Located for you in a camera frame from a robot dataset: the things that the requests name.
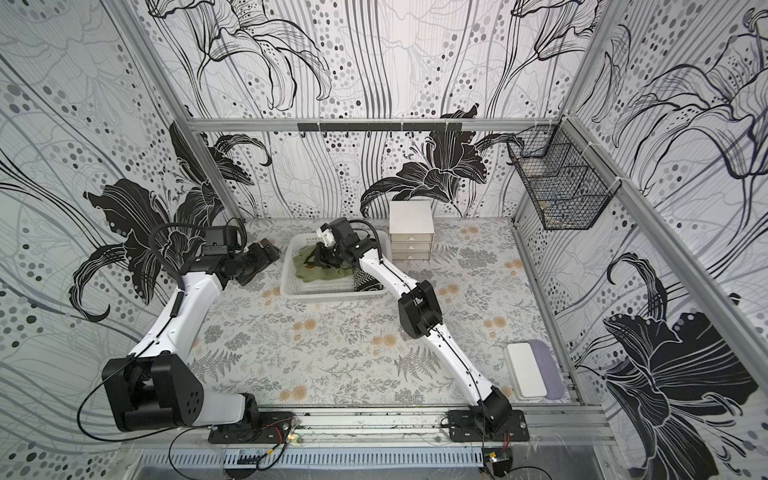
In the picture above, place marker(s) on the black white patterned knit scarf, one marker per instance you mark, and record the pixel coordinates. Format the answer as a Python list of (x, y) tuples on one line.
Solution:
[(365, 282)]

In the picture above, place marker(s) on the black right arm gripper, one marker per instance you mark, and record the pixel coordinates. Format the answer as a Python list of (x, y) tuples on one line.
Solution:
[(327, 257)]

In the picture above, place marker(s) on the white plastic perforated basket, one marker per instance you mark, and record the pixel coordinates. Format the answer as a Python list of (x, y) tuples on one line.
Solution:
[(336, 290)]

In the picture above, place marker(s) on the green knit scarf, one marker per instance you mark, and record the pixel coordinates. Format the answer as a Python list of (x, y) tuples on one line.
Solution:
[(330, 273), (305, 269)]

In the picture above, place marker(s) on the white small drawer box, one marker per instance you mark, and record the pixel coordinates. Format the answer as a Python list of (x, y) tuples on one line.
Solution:
[(411, 230)]

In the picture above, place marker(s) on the white slotted cable duct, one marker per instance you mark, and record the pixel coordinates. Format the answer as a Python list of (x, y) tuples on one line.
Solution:
[(315, 458)]

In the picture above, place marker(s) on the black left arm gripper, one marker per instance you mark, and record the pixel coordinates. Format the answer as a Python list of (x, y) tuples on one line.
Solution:
[(261, 260)]

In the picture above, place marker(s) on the small black electronics box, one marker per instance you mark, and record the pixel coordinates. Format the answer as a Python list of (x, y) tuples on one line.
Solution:
[(496, 463)]

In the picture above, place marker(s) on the white purple flat objects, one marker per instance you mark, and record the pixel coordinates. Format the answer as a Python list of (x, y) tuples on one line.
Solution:
[(534, 372)]

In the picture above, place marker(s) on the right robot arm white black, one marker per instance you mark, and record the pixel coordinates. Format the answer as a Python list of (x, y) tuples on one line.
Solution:
[(421, 318)]

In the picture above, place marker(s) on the black wire wall basket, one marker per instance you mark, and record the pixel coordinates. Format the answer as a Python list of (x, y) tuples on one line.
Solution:
[(566, 192)]

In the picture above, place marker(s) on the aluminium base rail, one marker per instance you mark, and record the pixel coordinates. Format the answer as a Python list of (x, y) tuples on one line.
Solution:
[(538, 424)]

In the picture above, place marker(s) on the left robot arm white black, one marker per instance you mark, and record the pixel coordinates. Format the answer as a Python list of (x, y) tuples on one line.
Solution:
[(153, 388)]

